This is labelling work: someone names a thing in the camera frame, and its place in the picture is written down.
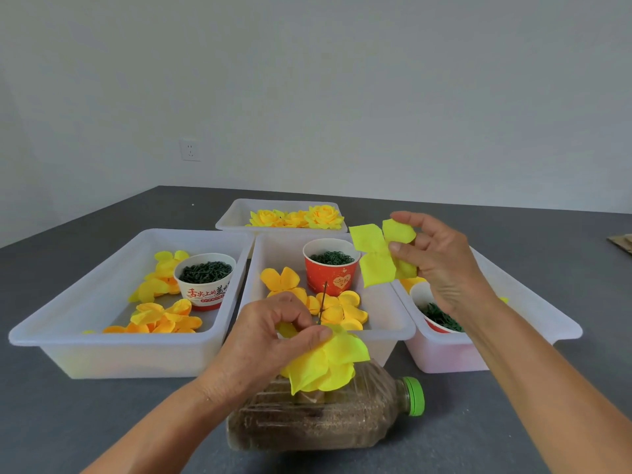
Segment yellow fabric petal piece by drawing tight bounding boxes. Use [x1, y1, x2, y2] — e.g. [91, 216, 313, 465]
[349, 218, 418, 289]

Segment white rimmed red paper cup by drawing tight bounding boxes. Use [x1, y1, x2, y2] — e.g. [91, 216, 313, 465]
[409, 280, 466, 335]

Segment person's right hand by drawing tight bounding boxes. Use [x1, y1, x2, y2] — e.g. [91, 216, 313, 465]
[389, 211, 495, 332]

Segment flat yellow four-petal piece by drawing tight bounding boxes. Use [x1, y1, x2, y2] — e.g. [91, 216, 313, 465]
[260, 266, 308, 304]

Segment half-made yellow fabric flower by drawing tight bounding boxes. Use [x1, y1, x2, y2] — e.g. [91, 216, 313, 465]
[276, 323, 371, 396]

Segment person's left hand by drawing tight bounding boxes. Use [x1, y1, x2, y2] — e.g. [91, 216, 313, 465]
[210, 291, 334, 404]

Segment pile of green wire pieces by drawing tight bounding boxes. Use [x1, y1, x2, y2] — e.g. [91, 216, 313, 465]
[420, 302, 465, 333]
[309, 250, 355, 266]
[179, 261, 233, 285]

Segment person's right forearm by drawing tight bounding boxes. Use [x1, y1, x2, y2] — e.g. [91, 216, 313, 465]
[461, 290, 632, 474]

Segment pile of pale yellow petals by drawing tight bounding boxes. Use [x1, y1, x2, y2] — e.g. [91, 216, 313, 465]
[128, 250, 191, 304]

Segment small white plastic bin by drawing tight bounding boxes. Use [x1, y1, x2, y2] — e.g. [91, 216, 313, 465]
[215, 198, 348, 234]

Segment large white plastic bin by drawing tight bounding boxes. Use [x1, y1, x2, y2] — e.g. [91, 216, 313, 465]
[8, 228, 255, 380]
[391, 246, 584, 374]
[238, 232, 417, 367]

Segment white paper cup red print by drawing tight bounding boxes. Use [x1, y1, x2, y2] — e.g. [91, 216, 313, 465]
[174, 253, 237, 312]

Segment person's left forearm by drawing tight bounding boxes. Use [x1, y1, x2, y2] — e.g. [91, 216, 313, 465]
[81, 375, 244, 474]

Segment sand-filled bottle with green cap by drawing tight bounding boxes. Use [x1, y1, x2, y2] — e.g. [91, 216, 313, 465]
[226, 359, 426, 453]

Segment pile of orange yellow petals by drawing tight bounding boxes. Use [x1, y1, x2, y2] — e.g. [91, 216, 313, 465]
[82, 298, 203, 335]

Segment cluster of curled yellow petals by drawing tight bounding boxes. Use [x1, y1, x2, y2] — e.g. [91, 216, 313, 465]
[305, 290, 369, 331]

